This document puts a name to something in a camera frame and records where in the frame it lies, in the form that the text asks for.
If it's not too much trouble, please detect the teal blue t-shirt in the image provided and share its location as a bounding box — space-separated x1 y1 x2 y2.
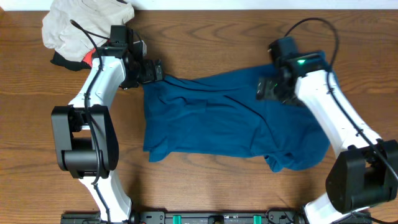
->
143 64 330 172

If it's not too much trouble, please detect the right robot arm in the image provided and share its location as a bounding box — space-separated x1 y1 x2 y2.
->
256 37 397 223

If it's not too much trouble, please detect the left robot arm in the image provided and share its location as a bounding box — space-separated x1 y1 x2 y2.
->
51 25 165 223

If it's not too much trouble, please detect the red-orange garment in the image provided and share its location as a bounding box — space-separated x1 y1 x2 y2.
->
82 49 96 67

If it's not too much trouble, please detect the black garment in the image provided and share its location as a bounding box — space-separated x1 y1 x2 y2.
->
50 52 91 72

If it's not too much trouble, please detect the beige crumpled garment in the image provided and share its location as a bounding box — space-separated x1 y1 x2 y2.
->
42 0 134 62

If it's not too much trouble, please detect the black mounting rail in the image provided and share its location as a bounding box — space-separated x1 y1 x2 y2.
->
60 210 373 224

